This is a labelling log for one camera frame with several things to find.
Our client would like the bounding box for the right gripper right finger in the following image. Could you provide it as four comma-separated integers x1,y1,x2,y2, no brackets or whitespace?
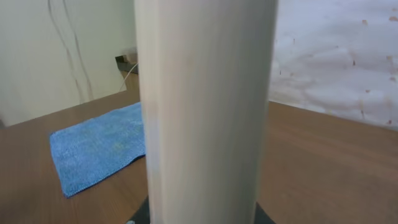
254,202,276,224

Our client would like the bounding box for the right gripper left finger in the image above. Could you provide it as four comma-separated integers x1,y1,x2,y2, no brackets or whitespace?
129,195,150,224

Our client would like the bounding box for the white pipette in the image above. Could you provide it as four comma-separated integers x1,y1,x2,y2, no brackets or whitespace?
133,0,279,224

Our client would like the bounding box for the blue cloth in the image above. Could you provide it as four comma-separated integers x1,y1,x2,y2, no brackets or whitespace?
49,101,146,199

